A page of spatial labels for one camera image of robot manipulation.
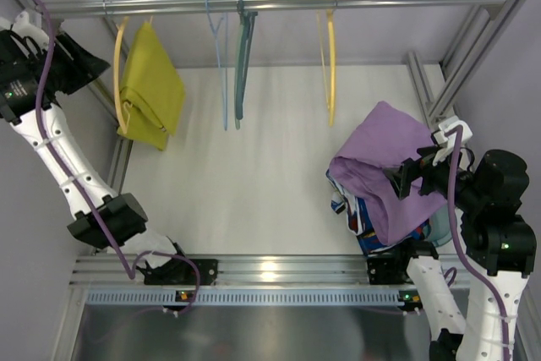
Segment cream plastic hanger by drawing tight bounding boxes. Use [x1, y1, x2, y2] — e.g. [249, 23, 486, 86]
[112, 17, 133, 136]

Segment yellow-green trousers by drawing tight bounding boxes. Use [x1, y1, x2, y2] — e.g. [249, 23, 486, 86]
[120, 19, 185, 151]

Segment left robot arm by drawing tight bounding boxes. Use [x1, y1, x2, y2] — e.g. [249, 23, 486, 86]
[1, 11, 218, 286]

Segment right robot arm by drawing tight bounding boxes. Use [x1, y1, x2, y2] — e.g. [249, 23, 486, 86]
[367, 147, 537, 360]

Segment yellow plastic hanger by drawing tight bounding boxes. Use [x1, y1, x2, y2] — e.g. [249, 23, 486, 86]
[316, 9, 337, 127]

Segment dark green hanger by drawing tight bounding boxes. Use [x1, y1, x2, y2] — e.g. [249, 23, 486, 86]
[234, 0, 258, 130]

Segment purple garment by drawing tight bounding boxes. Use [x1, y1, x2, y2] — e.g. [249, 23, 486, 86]
[329, 101, 446, 245]

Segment colourful printed garment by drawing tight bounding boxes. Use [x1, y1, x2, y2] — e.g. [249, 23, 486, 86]
[325, 168, 432, 256]

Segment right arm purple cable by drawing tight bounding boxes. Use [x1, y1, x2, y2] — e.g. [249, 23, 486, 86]
[443, 130, 515, 361]

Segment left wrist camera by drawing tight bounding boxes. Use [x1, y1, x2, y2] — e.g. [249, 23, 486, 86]
[11, 10, 42, 36]

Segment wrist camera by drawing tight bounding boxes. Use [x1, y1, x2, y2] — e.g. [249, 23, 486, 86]
[11, 10, 42, 36]
[432, 116, 473, 152]

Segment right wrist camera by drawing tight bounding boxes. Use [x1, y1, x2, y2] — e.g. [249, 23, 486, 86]
[432, 116, 473, 152]

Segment light blue wire hanger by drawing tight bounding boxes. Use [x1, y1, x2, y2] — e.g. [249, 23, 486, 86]
[205, 0, 228, 131]

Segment aluminium hanging rail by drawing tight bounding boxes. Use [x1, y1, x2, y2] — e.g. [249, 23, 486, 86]
[37, 0, 505, 19]

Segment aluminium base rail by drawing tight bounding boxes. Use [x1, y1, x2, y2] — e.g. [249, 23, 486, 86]
[69, 254, 474, 288]

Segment right aluminium frame post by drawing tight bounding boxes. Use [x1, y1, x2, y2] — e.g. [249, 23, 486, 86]
[405, 0, 526, 127]

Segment slotted cable duct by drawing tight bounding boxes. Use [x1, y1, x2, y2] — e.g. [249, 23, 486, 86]
[86, 287, 420, 307]

